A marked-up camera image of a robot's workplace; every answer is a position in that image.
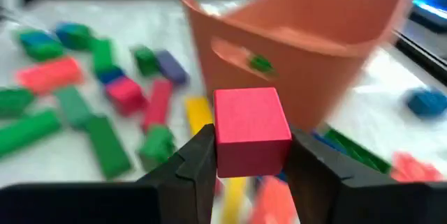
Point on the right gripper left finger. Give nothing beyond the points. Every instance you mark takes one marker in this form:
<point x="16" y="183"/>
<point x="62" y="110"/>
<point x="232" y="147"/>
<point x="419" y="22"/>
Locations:
<point x="192" y="182"/>

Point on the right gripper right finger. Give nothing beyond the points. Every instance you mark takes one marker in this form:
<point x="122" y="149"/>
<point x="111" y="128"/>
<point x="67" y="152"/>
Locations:
<point x="314" y="182"/>

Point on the coral studded block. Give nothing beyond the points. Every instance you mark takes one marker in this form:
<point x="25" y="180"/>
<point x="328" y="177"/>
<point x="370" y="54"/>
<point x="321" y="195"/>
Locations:
<point x="274" y="201"/>

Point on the green studded block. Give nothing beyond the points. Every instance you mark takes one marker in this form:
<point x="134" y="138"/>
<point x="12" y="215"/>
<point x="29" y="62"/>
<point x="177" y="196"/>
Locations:
<point x="356" y="152"/>
<point x="262" y="64"/>
<point x="29" y="133"/>
<point x="157" y="147"/>

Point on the small red block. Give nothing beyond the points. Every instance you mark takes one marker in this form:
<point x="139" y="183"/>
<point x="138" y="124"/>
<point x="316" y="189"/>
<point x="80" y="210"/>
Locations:
<point x="251" y="130"/>
<point x="125" y="95"/>

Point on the long red block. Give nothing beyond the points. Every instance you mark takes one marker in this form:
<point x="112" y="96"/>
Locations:
<point x="158" y="105"/>

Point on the long green block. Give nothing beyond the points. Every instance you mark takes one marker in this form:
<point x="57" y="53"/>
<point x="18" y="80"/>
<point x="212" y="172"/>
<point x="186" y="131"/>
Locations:
<point x="102" y="56"/>
<point x="109" y="147"/>

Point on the long coral block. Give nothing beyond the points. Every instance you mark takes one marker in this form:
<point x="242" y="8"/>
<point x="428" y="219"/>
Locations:
<point x="415" y="168"/>
<point x="49" y="75"/>

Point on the orange plastic bin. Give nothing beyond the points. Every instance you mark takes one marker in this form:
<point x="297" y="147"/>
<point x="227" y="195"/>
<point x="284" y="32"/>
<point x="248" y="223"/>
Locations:
<point x="314" y="77"/>

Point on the long purple block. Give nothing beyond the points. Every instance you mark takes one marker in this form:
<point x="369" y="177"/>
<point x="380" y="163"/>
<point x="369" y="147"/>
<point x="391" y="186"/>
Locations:
<point x="172" y="67"/>

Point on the long teal block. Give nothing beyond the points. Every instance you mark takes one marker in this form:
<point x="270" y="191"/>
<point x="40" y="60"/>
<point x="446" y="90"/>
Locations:
<point x="73" y="107"/>

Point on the small yellow block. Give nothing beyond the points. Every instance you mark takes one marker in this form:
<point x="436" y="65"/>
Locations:
<point x="234" y="199"/>

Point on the long yellow block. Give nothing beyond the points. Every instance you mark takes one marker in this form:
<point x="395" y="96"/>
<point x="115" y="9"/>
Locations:
<point x="198" y="114"/>

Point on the small blue block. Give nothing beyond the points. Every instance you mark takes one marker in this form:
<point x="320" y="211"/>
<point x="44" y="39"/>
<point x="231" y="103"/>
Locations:
<point x="110" y="75"/>

